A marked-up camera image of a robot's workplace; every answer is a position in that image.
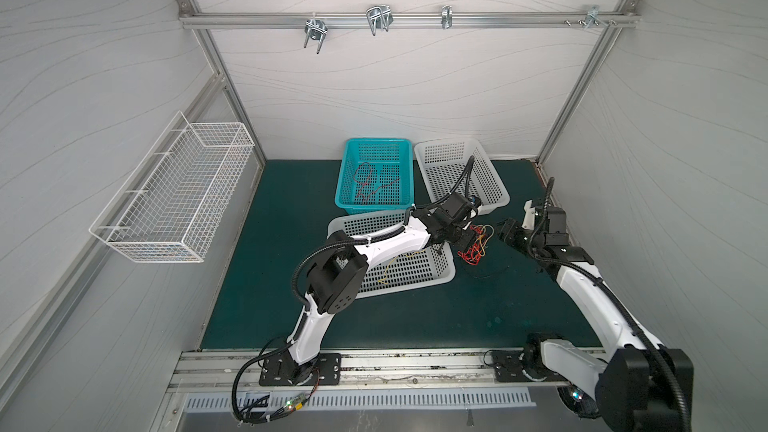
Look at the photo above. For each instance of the metal bracket on rail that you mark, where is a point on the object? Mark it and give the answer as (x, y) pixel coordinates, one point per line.
(446, 17)

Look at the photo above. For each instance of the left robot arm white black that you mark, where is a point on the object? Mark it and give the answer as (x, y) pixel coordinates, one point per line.
(329, 279)

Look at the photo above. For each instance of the horizontal aluminium rail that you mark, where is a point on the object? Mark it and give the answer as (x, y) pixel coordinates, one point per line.
(402, 20)

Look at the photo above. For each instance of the white wire wall basket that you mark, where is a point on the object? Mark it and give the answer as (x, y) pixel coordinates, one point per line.
(171, 205)

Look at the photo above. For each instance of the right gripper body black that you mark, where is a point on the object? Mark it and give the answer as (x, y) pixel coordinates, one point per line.
(514, 234)

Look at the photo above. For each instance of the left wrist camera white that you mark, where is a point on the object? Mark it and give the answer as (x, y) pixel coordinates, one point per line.
(475, 200)

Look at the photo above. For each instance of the large white plastic basket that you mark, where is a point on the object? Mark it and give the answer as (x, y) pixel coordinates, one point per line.
(429, 267)

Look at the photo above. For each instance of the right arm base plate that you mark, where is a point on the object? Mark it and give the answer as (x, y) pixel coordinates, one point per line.
(510, 366)

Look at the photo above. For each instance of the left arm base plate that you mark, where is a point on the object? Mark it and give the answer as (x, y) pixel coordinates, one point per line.
(282, 370)

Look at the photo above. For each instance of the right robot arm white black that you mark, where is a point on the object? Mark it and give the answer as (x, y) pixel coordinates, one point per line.
(637, 383)

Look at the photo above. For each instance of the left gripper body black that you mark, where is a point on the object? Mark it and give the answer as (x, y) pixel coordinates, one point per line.
(458, 237)

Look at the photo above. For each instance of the metal bolt clamp right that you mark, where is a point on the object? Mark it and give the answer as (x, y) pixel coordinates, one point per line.
(592, 19)

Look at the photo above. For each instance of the white slotted cable duct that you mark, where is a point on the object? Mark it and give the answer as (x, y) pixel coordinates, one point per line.
(379, 399)

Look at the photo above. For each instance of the metal U-bolt clamp middle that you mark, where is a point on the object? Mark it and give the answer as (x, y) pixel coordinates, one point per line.
(379, 17)

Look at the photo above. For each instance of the teal plastic basket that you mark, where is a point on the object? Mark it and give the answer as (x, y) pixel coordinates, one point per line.
(376, 174)

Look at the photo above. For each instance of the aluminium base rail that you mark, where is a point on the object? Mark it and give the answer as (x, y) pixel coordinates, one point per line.
(359, 369)

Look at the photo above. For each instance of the metal U-bolt clamp left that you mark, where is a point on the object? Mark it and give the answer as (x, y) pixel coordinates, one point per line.
(315, 30)

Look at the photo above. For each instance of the metal u-bolt clamp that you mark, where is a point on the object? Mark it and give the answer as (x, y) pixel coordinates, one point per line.
(315, 30)
(379, 17)

